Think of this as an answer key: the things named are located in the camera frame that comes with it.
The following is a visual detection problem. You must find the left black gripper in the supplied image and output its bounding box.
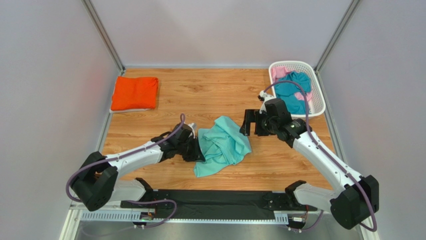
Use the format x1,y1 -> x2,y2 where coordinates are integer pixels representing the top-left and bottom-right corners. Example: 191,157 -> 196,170
176,135 -> 206,162

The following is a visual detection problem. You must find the mint green t-shirt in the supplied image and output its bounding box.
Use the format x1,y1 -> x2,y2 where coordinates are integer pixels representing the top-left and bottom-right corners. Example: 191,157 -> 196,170
193,116 -> 252,178

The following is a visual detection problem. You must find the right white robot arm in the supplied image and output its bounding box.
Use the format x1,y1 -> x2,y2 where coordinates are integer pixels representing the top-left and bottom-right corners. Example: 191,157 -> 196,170
239,98 -> 379,230

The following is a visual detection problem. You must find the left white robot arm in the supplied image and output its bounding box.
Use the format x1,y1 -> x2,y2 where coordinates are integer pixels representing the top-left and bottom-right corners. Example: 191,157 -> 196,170
69,123 -> 205,212

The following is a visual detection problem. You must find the teal blue t-shirt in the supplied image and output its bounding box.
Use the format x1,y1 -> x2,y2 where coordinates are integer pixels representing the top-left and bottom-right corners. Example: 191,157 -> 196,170
274,71 -> 313,115

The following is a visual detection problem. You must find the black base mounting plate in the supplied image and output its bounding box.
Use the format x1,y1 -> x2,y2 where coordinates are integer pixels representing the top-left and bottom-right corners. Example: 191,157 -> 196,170
141,189 -> 317,220

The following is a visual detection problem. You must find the pink t-shirt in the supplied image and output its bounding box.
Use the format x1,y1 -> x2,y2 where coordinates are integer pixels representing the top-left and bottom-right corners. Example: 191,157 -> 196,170
270,66 -> 313,102

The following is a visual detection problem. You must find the folded orange t-shirt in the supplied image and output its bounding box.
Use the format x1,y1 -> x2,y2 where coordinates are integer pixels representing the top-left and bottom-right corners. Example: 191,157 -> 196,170
111,76 -> 160,110

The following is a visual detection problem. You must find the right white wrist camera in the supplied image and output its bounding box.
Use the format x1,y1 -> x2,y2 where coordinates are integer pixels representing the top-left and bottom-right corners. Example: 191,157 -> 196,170
258,90 -> 276,114

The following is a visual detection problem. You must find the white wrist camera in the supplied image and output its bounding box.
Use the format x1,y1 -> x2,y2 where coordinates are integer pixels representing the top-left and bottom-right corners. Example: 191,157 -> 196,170
188,122 -> 197,139
258,90 -> 276,114

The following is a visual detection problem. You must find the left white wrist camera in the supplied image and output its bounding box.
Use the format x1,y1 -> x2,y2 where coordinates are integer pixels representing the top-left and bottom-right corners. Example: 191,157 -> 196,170
188,122 -> 197,139

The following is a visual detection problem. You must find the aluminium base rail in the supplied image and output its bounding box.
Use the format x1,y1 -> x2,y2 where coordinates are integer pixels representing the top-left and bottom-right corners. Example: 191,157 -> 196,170
69,187 -> 371,225

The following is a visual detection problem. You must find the right aluminium corner post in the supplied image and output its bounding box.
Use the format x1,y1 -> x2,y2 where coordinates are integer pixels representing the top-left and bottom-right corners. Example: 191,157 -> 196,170
314,0 -> 362,73

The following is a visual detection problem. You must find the aluminium corner post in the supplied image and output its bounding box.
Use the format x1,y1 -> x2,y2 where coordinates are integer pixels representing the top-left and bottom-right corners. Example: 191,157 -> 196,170
314,0 -> 362,73
81,0 -> 126,76

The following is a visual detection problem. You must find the left aluminium corner post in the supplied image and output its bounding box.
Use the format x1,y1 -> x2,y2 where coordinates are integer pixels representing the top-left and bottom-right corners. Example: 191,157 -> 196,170
81,0 -> 126,76

